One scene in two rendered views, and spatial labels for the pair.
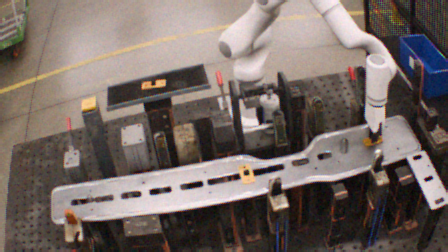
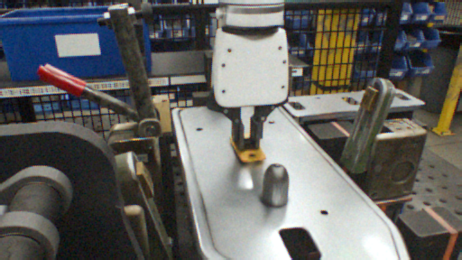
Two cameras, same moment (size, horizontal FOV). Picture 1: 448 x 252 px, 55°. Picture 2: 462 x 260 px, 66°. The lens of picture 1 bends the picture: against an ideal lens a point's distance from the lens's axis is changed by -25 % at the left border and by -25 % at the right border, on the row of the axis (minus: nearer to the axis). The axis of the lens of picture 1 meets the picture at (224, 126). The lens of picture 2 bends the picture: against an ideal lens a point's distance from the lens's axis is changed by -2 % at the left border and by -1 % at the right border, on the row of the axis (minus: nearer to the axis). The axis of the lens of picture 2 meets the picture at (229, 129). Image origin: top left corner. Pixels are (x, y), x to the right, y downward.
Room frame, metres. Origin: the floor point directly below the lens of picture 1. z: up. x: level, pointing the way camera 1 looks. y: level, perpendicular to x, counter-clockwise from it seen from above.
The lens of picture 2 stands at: (1.39, -0.04, 1.26)
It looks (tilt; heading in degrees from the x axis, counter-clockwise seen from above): 26 degrees down; 263
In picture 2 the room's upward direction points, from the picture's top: straight up
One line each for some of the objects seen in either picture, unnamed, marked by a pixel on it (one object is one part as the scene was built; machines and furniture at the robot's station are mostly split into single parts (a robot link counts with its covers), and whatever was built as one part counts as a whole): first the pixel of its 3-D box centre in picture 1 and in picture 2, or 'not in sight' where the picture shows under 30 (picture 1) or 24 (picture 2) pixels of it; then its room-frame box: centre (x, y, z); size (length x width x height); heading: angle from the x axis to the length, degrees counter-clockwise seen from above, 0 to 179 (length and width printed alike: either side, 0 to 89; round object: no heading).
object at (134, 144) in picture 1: (145, 179); not in sight; (1.39, 0.30, 0.90); 0.13 x 0.10 x 0.41; 6
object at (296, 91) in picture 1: (297, 138); not in sight; (1.49, -0.25, 0.91); 0.07 x 0.05 x 0.42; 6
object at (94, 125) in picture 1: (102, 152); not in sight; (1.54, 0.47, 0.92); 0.08 x 0.08 x 0.44; 6
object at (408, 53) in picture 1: (426, 64); (83, 40); (1.62, -0.92, 1.09); 0.30 x 0.17 x 0.13; 6
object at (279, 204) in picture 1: (278, 232); not in sight; (1.08, -0.13, 0.87); 0.12 x 0.09 x 0.35; 6
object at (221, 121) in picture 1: (227, 161); not in sight; (1.45, 0.00, 0.89); 0.13 x 0.11 x 0.38; 6
